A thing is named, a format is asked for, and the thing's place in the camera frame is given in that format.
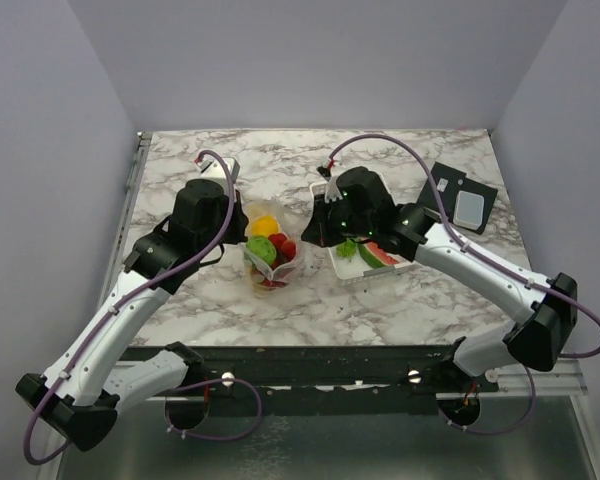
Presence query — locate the clear dotted zip bag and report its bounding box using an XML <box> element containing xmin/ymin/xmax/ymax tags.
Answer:
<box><xmin>242</xmin><ymin>200</ymin><xmax>304</xmax><ymax>296</ymax></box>

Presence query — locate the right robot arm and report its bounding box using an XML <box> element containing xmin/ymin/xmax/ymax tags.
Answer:
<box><xmin>301</xmin><ymin>167</ymin><xmax>577</xmax><ymax>391</ymax></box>

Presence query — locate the red lychee bunch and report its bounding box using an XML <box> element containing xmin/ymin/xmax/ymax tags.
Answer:
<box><xmin>246</xmin><ymin>233</ymin><xmax>297</xmax><ymax>290</ymax></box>

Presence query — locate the purple cable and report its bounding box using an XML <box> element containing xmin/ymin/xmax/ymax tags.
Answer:
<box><xmin>329</xmin><ymin>134</ymin><xmax>600</xmax><ymax>359</ymax></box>
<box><xmin>23</xmin><ymin>149</ymin><xmax>234</xmax><ymax>466</ymax></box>

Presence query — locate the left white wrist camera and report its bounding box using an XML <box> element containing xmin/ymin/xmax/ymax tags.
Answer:
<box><xmin>194</xmin><ymin>156</ymin><xmax>240</xmax><ymax>188</ymax></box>

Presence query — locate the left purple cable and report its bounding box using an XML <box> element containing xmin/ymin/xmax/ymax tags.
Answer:
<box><xmin>23</xmin><ymin>149</ymin><xmax>234</xmax><ymax>466</ymax></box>

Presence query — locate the red watermelon slice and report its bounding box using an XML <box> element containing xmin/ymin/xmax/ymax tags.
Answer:
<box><xmin>357</xmin><ymin>241</ymin><xmax>405</xmax><ymax>269</ymax></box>

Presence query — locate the green grapes bunch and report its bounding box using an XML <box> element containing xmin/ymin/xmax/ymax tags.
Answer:
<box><xmin>335</xmin><ymin>238</ymin><xmax>358</xmax><ymax>262</ymax></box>

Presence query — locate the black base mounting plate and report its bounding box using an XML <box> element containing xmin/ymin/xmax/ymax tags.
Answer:
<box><xmin>183</xmin><ymin>345</ymin><xmax>498</xmax><ymax>416</ymax></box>

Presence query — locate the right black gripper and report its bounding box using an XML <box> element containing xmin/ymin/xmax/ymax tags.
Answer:
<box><xmin>300</xmin><ymin>191</ymin><xmax>374</xmax><ymax>249</ymax></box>

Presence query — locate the white perforated plastic basket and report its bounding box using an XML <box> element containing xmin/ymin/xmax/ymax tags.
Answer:
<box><xmin>310</xmin><ymin>180</ymin><xmax>409</xmax><ymax>284</ymax></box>

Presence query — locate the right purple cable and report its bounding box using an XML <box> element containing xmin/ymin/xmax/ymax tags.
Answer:
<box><xmin>329</xmin><ymin>134</ymin><xmax>600</xmax><ymax>359</ymax></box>

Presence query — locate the yellow bell pepper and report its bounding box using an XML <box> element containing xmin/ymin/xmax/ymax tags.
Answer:
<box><xmin>251</xmin><ymin>215</ymin><xmax>280</xmax><ymax>238</ymax></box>

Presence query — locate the green round guava fruit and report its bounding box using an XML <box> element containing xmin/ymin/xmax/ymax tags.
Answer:
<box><xmin>246</xmin><ymin>236</ymin><xmax>278</xmax><ymax>266</ymax></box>

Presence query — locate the grey rectangular pad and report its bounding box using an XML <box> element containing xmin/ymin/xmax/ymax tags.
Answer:
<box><xmin>453</xmin><ymin>191</ymin><xmax>485</xmax><ymax>230</ymax></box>

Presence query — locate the black square mat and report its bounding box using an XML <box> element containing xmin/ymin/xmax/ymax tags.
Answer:
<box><xmin>431</xmin><ymin>162</ymin><xmax>498</xmax><ymax>235</ymax></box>

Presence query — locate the aluminium side rail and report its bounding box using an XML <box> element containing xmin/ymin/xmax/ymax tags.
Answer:
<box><xmin>94</xmin><ymin>131</ymin><xmax>153</xmax><ymax>312</ymax></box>

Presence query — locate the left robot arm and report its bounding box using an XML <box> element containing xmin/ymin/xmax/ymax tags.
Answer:
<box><xmin>16</xmin><ymin>179</ymin><xmax>247</xmax><ymax>452</ymax></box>

